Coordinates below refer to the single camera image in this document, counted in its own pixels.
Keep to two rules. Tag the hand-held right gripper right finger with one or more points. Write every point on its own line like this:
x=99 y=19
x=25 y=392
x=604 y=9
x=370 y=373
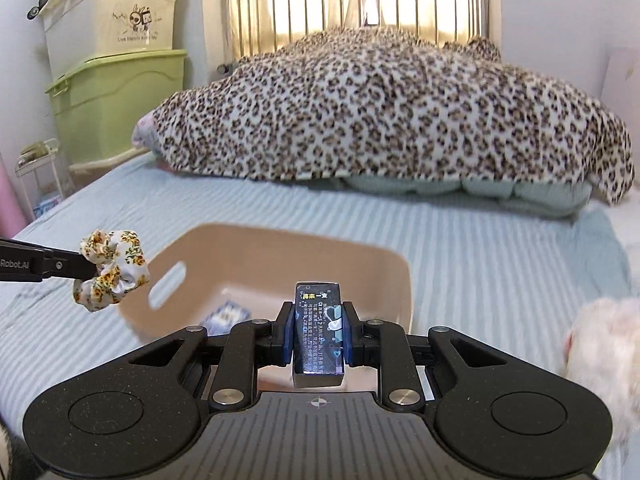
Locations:
x=348 y=336

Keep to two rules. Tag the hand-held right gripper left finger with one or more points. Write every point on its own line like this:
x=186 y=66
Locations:
x=288 y=336

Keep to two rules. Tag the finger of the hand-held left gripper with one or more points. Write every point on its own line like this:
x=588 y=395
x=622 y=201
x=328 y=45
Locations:
x=67 y=266
x=45 y=248

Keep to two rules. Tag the small dark printed box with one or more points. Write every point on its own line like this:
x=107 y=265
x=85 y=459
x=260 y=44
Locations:
x=318 y=330

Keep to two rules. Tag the floral fabric scrunchie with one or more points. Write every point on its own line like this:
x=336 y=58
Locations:
x=115 y=275

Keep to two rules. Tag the beige plastic basket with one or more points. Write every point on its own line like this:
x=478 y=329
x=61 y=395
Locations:
x=260 y=260

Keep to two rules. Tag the small blue printed packet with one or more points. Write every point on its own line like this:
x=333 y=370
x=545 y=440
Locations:
x=225 y=316

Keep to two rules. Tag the striped blue bed sheet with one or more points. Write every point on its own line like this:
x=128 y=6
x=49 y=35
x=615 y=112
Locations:
x=475 y=270

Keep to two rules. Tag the green plastic storage box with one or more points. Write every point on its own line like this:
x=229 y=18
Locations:
x=120 y=105

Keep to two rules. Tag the light green duvet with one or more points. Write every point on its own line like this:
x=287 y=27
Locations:
x=500 y=195

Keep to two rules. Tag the leopard print blanket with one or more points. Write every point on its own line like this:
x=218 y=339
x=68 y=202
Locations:
x=390 y=105

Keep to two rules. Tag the cream plastic storage box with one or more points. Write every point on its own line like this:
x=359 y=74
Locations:
x=105 y=20

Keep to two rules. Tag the white fluffy plush toy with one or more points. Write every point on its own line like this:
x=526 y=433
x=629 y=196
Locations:
x=607 y=355

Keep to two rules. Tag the metal bed headboard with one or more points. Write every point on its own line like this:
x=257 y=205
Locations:
x=350 y=5

